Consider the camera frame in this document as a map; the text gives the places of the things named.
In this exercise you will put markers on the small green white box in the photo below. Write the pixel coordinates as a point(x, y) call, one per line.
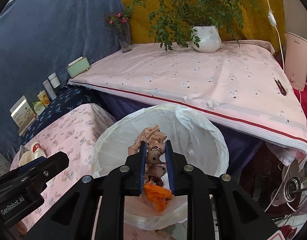
point(38, 107)

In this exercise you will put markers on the dark red scrunchie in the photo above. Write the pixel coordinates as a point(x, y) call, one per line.
point(153, 179)

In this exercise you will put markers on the navy floral cloth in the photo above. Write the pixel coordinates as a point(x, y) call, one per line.
point(69, 98)

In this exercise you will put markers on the grey foil wrapper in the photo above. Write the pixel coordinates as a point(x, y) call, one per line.
point(23, 149)

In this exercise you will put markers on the white card box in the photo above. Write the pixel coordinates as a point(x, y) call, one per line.
point(22, 114)

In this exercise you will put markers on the pink white appliance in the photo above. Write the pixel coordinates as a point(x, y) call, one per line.
point(295, 64)

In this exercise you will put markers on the white cosmetic tube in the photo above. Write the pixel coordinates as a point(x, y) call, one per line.
point(49, 90)

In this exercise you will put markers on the green plant white pot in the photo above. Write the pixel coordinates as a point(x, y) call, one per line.
point(206, 38)

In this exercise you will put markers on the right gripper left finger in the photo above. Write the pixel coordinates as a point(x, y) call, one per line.
point(93, 208)

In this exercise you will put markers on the mint green tissue box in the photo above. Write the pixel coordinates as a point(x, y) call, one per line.
point(78, 66)

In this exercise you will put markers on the orange plastic snack bag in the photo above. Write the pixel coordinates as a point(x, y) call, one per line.
point(158, 195)

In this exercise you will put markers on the mustard yellow backdrop cloth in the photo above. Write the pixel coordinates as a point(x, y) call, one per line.
point(267, 24)

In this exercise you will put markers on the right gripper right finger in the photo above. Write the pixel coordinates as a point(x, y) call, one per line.
point(218, 208)

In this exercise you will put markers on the glass vase pink flowers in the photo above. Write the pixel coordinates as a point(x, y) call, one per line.
point(119, 22)

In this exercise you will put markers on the white lined trash bin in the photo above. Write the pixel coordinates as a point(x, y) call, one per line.
point(191, 135)

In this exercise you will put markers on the small orange print box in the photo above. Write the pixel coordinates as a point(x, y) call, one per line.
point(44, 99)

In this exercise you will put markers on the white cosmetic jar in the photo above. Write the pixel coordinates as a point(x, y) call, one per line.
point(54, 81)

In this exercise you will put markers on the blue grey backdrop cloth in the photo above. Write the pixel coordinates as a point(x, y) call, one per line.
point(41, 37)

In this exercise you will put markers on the black clip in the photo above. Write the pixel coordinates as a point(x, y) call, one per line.
point(280, 87)

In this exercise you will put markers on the pale pink dotted cloth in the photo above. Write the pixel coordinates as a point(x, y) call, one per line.
point(233, 86)

